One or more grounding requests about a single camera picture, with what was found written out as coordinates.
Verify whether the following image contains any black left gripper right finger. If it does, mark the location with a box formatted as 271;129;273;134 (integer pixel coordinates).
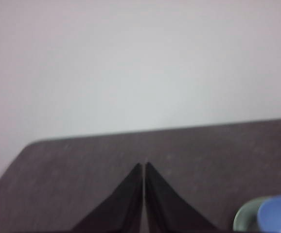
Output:
144;162;219;233

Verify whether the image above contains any blue ribbed bowl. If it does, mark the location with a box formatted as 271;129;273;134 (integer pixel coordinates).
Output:
257;194;281;233

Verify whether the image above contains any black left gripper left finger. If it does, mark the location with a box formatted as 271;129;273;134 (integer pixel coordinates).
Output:
70;163;143;233

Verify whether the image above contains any green round plate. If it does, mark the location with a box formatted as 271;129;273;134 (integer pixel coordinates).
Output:
232;196;270;232

